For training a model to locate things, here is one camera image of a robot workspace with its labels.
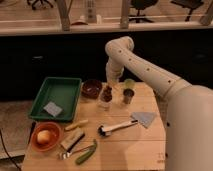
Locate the dark purple grape bunch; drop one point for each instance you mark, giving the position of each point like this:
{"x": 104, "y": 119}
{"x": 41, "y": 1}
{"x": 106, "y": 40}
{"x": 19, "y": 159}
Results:
{"x": 107, "y": 94}

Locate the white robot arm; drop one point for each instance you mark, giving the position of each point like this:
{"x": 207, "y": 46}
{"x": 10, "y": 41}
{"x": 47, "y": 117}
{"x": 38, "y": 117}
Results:
{"x": 189, "y": 132}

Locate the white paper cup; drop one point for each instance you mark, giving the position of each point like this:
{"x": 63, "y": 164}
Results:
{"x": 105, "y": 105}

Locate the green cup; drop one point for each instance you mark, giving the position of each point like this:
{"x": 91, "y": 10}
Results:
{"x": 129, "y": 84}

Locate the metal cup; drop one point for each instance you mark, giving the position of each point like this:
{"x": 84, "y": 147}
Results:
{"x": 127, "y": 96}

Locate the dark red bowl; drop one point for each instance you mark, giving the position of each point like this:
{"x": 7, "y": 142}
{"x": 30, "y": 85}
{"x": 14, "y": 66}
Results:
{"x": 91, "y": 88}

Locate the green plastic tray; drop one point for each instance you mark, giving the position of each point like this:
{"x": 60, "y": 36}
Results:
{"x": 64, "y": 92}

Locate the grey cloth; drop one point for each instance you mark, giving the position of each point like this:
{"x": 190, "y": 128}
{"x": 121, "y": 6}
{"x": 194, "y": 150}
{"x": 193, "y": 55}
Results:
{"x": 144, "y": 118}

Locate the grey sponge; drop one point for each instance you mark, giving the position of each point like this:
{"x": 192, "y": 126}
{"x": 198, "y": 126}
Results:
{"x": 52, "y": 109}

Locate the wooden block with black edge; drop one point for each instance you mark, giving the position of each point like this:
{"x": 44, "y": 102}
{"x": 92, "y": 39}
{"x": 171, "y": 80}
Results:
{"x": 71, "y": 139}

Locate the green cucumber toy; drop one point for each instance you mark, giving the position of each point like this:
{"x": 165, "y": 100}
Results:
{"x": 88, "y": 154}

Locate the orange bowl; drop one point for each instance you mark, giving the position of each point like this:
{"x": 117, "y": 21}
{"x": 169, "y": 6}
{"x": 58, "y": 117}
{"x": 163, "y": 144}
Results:
{"x": 55, "y": 132}

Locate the metal fork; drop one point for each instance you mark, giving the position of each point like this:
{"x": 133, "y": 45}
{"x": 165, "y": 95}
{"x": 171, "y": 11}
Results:
{"x": 65, "y": 155}

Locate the yellow round fruit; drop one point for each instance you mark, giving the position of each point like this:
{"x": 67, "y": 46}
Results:
{"x": 43, "y": 137}

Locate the black office chair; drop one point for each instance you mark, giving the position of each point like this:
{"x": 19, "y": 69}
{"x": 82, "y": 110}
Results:
{"x": 141, "y": 5}
{"x": 43, "y": 3}
{"x": 192, "y": 5}

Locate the black office chair left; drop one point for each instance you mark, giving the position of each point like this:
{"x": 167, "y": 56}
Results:
{"x": 43, "y": 3}

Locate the black office chair right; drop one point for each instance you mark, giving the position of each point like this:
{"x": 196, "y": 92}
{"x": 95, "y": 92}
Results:
{"x": 192, "y": 5}

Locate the white handled brush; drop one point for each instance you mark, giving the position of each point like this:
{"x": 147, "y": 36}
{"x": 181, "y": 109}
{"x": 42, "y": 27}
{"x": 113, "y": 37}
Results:
{"x": 106, "y": 130}

